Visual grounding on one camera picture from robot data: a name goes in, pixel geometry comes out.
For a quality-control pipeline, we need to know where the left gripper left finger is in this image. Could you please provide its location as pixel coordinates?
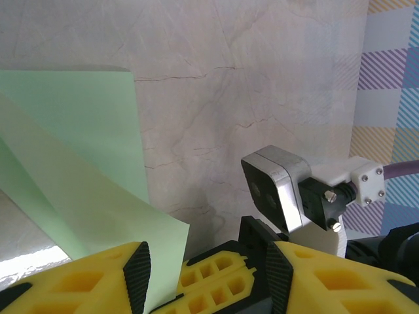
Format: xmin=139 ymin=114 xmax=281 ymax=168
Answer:
xmin=0 ymin=241 xmax=152 ymax=314

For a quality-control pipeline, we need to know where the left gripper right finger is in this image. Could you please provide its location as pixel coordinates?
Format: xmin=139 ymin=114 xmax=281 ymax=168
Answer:
xmin=265 ymin=240 xmax=419 ymax=314

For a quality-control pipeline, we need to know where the light green paper sheet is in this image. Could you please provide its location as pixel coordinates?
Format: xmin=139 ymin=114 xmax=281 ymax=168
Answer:
xmin=0 ymin=67 xmax=191 ymax=314

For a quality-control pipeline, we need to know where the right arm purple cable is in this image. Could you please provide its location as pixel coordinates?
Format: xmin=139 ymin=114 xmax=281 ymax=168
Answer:
xmin=381 ymin=161 xmax=419 ymax=181

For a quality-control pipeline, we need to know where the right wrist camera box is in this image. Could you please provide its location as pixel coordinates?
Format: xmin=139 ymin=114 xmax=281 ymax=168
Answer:
xmin=240 ymin=145 xmax=386 ymax=260

